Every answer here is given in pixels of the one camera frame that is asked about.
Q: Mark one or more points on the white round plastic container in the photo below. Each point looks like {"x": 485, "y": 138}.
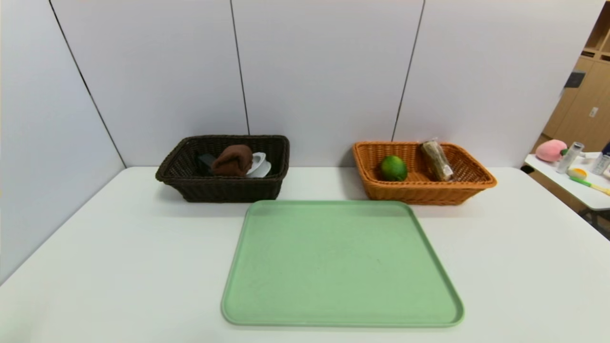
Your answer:
{"x": 261, "y": 166}

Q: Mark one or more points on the brown towel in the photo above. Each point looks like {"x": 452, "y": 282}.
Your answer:
{"x": 232, "y": 161}

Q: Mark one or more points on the green lime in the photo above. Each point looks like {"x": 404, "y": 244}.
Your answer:
{"x": 393, "y": 167}

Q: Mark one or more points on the black pump bottle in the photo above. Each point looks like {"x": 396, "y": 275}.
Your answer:
{"x": 206, "y": 164}

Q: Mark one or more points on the clear chocolate pack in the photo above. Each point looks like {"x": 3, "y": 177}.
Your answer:
{"x": 436, "y": 159}

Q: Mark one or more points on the dark brown wicker basket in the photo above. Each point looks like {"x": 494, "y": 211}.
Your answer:
{"x": 219, "y": 188}

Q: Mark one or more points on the orange wicker basket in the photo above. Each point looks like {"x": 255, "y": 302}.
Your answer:
{"x": 429, "y": 193}

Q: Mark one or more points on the light green plastic tray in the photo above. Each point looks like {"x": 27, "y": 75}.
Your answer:
{"x": 343, "y": 267}

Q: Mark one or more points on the pink peach plush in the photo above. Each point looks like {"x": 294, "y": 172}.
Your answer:
{"x": 550, "y": 151}

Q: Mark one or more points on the tall clear plastic bottle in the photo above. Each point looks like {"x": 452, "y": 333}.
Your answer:
{"x": 569, "y": 159}

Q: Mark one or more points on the white side table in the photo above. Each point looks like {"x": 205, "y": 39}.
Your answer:
{"x": 581, "y": 193}

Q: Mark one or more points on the light wooden cabinet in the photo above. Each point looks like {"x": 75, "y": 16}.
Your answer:
{"x": 586, "y": 114}

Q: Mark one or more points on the grey wall mounted box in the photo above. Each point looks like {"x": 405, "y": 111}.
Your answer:
{"x": 574, "y": 79}

